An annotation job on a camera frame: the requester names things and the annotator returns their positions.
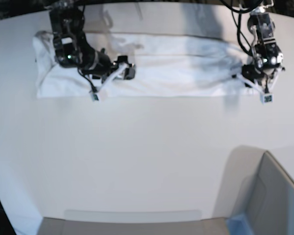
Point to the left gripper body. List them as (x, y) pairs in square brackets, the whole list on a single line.
[(251, 72)]

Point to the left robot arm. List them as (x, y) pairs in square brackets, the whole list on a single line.
[(267, 57)]

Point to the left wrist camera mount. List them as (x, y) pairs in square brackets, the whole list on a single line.
[(265, 86)]

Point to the grey cardboard box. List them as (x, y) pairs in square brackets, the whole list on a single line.
[(256, 194)]

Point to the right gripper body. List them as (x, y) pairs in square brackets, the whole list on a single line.
[(95, 63)]

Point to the white t-shirt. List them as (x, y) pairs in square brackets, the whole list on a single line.
[(166, 66)]

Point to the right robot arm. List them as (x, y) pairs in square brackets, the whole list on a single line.
[(71, 47)]

